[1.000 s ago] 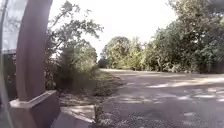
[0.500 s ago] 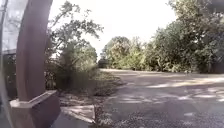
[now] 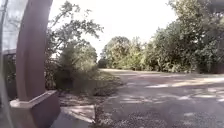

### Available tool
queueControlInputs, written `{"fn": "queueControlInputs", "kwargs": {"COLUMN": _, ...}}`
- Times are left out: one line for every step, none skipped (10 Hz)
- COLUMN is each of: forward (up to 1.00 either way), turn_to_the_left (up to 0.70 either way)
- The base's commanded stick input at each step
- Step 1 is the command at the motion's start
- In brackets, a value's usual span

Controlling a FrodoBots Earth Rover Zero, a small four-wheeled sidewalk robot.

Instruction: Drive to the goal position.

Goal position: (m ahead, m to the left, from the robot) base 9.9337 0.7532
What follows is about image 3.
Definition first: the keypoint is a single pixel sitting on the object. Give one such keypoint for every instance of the weedy dirt verge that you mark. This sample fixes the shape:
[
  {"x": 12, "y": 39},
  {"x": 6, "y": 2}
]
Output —
[{"x": 93, "y": 88}]

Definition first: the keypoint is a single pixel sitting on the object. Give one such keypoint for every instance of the bushes beside pillar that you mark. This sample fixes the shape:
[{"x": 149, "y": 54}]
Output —
[{"x": 71, "y": 60}]

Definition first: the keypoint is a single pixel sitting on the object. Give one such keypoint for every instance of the grey asphalt road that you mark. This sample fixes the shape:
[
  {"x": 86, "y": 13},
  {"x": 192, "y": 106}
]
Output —
[{"x": 160, "y": 103}]

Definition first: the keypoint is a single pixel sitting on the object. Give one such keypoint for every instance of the pale concrete slab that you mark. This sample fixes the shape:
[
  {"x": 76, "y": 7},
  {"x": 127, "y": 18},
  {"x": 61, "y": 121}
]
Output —
[{"x": 76, "y": 115}]

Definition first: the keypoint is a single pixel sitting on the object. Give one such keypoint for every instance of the row of trees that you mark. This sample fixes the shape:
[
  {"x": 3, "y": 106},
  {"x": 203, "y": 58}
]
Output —
[{"x": 173, "y": 46}]

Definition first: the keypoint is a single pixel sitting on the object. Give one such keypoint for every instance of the brown stone pillar with base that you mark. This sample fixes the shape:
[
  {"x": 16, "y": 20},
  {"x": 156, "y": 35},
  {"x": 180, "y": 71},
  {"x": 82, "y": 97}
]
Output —
[{"x": 31, "y": 66}]

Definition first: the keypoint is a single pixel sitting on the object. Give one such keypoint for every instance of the dark fence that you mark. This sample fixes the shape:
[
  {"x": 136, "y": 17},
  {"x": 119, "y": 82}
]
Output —
[{"x": 8, "y": 73}]

